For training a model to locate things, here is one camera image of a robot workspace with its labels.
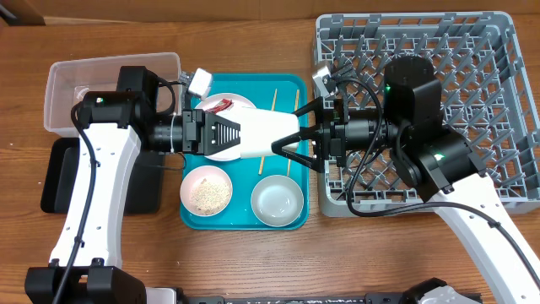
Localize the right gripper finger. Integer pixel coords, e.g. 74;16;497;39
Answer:
293;97;324;118
271;126;325;172

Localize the red snack wrapper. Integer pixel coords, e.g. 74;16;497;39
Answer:
206;99;234;114

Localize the white cup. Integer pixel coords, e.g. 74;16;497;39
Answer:
232;107;300;159

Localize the small pink bowl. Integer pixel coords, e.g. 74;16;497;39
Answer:
180;166;233;217

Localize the pile of rice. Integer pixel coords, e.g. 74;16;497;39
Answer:
190;178;231;215

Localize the grey bowl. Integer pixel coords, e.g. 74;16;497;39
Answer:
251;175;304;228

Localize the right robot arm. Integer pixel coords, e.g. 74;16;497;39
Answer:
272;56;539;303

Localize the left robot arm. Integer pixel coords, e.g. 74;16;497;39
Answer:
24;66;240;303

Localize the grey dishwasher rack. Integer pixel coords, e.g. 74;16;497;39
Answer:
313;11;539;214

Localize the large white plate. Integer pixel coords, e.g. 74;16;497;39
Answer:
195;93;256;161

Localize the teal serving tray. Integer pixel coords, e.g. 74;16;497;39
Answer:
180;73;310;230

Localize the clear plastic bin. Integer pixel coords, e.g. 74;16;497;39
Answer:
44;52;181;138

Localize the black tray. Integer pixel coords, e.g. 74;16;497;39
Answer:
40;138;165;215

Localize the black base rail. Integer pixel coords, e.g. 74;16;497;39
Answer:
143;278;482;304

